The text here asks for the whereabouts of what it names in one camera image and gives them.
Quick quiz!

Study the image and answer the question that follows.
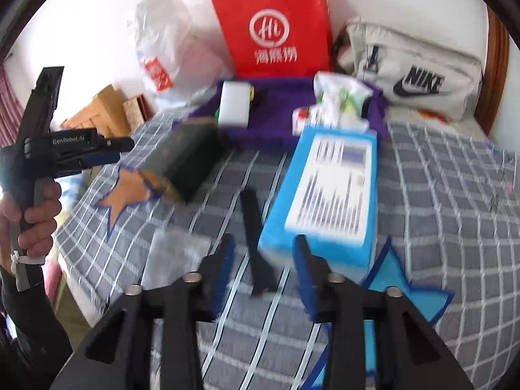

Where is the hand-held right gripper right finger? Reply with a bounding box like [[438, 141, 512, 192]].
[[293, 235, 474, 390]]

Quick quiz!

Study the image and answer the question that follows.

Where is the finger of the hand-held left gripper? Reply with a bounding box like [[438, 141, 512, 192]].
[[97, 137, 136, 152], [79, 151, 122, 169]]

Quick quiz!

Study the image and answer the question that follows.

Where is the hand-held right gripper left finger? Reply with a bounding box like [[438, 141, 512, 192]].
[[51, 233, 235, 390]]

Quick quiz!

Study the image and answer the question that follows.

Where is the blue tissue pack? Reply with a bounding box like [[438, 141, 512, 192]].
[[257, 127, 381, 283]]

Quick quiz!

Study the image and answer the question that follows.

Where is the white sponge block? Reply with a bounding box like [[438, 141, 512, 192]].
[[217, 81, 253, 129]]

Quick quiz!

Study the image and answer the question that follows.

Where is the green white tissue pack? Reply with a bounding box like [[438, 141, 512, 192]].
[[315, 71, 373, 131]]

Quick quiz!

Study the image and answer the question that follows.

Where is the person's left forearm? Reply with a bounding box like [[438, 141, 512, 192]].
[[0, 266, 74, 378]]

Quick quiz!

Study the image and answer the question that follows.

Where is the person's left hand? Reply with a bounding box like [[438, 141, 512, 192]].
[[0, 184, 62, 269]]

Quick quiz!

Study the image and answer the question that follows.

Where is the wooden nightstand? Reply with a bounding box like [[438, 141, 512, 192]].
[[60, 84, 131, 139]]

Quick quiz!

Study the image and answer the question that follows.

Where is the black clip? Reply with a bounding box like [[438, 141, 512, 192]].
[[239, 189, 279, 296]]

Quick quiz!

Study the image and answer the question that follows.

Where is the translucent white plastic wrapper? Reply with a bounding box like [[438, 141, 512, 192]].
[[140, 228, 213, 290]]

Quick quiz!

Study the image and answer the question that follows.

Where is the pink curtain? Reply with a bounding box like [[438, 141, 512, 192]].
[[0, 64, 26, 149]]

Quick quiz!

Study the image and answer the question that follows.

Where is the dark green box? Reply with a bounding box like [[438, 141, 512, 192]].
[[139, 117, 227, 203]]

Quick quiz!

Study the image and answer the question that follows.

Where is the white plastic shopping bag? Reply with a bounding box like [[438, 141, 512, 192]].
[[127, 0, 230, 108]]

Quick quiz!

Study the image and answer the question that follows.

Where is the grey checkered bed sheet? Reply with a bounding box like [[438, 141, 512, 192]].
[[53, 110, 520, 390]]

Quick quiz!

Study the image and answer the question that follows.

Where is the white printed plastic bag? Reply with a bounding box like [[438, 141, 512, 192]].
[[292, 105, 326, 136]]

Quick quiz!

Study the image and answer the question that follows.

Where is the purple towel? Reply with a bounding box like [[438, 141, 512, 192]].
[[175, 76, 391, 149]]

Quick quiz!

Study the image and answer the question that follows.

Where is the red paper bag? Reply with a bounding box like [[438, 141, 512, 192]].
[[210, 0, 334, 80]]

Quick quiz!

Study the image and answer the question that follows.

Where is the small red orange packet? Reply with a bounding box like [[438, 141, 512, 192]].
[[418, 109, 448, 124]]

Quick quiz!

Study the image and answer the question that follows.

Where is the beige waist bag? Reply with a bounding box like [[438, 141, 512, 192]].
[[332, 17, 485, 122]]

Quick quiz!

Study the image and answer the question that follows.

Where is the brown wooden door frame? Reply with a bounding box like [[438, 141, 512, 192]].
[[473, 7, 510, 136]]

